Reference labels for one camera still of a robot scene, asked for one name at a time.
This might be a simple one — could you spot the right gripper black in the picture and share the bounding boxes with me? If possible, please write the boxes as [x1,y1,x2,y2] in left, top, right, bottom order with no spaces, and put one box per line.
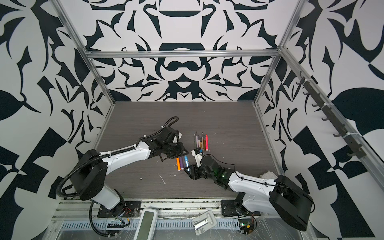
[183,162,218,182]

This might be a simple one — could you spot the blue highlighter pen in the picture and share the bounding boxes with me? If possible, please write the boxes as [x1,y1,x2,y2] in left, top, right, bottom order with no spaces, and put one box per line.
[184,156,191,173]

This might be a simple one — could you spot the red pink highlighter pen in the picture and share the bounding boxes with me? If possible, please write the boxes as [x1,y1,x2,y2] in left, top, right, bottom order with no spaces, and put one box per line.
[205,135,209,151]

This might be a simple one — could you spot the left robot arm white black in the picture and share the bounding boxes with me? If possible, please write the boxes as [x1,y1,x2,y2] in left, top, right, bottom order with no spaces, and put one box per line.
[56,126,189,215]

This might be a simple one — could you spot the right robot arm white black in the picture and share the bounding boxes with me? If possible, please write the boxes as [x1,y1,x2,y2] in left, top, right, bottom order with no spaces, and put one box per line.
[184,154,315,232]

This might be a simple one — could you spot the orange highlighter pen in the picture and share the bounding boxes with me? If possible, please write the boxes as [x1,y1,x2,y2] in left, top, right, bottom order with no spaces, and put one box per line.
[177,158,182,172]

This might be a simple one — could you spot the white round timer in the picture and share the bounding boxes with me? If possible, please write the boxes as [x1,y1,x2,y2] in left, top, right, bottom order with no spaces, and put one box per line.
[260,171,278,180]

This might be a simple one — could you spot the white handheld tablet device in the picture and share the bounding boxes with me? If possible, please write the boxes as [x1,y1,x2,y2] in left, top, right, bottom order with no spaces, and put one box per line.
[134,208,159,240]

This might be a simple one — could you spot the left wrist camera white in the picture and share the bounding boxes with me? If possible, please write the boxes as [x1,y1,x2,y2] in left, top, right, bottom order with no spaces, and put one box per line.
[173,131,182,144]

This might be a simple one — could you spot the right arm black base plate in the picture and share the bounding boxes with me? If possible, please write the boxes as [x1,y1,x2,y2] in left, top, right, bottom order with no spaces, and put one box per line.
[221,200,261,218]

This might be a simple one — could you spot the grey metal bracket box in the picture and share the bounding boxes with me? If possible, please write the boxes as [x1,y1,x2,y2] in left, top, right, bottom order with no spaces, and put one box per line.
[192,210,218,236]

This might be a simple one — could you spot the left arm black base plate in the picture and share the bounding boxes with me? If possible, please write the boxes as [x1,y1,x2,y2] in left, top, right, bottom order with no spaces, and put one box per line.
[97,201,142,218]

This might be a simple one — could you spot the black corrugated cable hose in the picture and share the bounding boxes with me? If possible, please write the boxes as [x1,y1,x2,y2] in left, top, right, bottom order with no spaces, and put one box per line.
[56,145,136,238]

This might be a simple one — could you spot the aluminium frame front rail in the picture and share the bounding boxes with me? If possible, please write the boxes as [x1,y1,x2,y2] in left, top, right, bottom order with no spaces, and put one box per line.
[52,196,308,221]

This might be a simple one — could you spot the aluminium frame back beam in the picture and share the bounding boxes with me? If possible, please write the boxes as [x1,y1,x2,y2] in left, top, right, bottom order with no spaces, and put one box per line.
[85,50,278,59]

